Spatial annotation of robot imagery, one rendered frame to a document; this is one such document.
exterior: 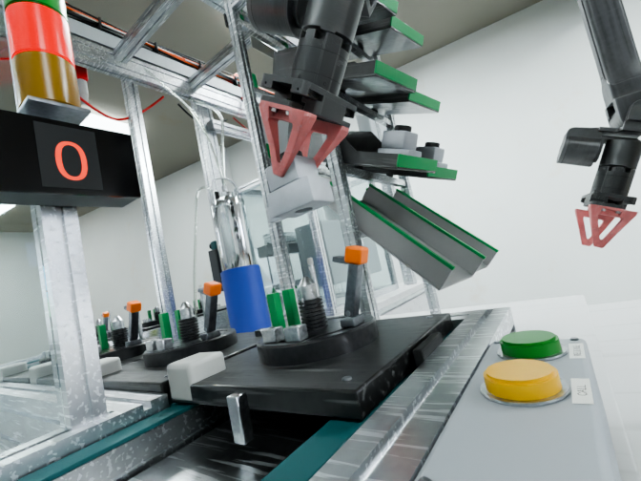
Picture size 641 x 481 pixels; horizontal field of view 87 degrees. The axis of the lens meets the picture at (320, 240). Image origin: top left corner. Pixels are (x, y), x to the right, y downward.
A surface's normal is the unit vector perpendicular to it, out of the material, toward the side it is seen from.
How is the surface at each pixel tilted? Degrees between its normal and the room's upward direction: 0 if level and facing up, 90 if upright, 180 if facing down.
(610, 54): 90
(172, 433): 90
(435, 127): 90
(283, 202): 91
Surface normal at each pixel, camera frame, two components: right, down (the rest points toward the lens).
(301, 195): -0.57, 0.06
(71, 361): 0.79, -0.22
